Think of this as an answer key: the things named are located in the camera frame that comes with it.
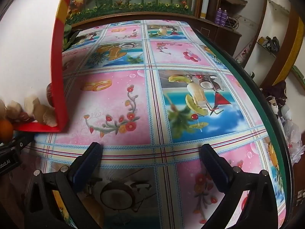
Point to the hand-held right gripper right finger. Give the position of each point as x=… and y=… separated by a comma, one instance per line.
x=220, y=176

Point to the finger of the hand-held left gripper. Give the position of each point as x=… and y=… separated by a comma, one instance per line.
x=20, y=142

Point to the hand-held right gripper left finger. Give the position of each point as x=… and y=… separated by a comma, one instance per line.
x=78, y=180

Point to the orange mandarin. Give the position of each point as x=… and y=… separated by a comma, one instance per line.
x=4, y=130

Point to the red cardboard tray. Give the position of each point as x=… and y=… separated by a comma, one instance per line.
x=59, y=95

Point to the white plastic bag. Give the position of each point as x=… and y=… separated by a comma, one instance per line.
x=293, y=136

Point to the printed tablecloth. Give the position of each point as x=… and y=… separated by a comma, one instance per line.
x=152, y=124

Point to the dark maroon cloth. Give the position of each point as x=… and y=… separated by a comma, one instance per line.
x=276, y=93

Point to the green leafy vegetable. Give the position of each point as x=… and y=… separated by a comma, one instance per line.
x=69, y=38

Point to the purple spray can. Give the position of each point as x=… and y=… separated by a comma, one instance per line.
x=218, y=16
x=224, y=17

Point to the white yellow roll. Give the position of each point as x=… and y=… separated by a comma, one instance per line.
x=205, y=2

